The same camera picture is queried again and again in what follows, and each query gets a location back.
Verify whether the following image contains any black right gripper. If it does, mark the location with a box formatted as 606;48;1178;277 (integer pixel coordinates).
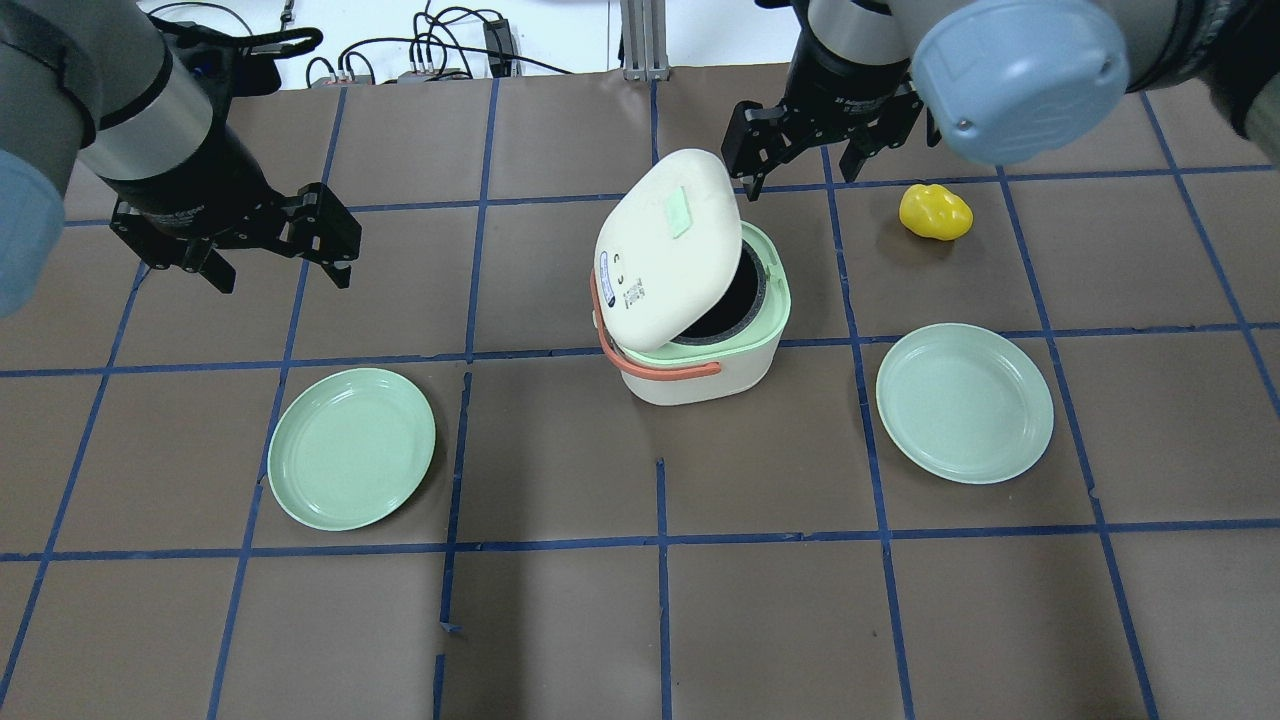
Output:
721;85;924;202

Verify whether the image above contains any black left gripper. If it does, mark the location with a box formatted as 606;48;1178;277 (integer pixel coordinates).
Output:
109;179;362;293

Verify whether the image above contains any white rice cooker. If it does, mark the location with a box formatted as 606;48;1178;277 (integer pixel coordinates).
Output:
590;149;792;406

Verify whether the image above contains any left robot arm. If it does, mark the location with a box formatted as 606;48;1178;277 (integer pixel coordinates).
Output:
1;1;362;316

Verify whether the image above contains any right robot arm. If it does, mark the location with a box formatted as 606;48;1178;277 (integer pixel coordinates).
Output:
721;1;1279;199

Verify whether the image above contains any yellow toy pepper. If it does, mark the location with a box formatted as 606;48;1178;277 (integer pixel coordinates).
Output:
899;183;974;242

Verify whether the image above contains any left green plate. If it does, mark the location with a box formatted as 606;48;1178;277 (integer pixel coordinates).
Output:
266;366;436;532

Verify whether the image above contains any green plate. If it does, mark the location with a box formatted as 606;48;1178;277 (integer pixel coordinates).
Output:
266;366;436;532
876;323;1055;486

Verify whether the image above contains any right green plate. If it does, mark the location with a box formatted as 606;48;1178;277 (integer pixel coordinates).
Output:
876;323;1055;486

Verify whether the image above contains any black power adapter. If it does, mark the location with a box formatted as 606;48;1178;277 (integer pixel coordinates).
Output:
483;18;517;78

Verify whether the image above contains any aluminium frame post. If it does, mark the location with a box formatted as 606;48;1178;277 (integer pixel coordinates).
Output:
620;0;671;82

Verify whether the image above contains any black cable bundle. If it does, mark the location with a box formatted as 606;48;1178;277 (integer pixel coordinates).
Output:
150;0;576;91

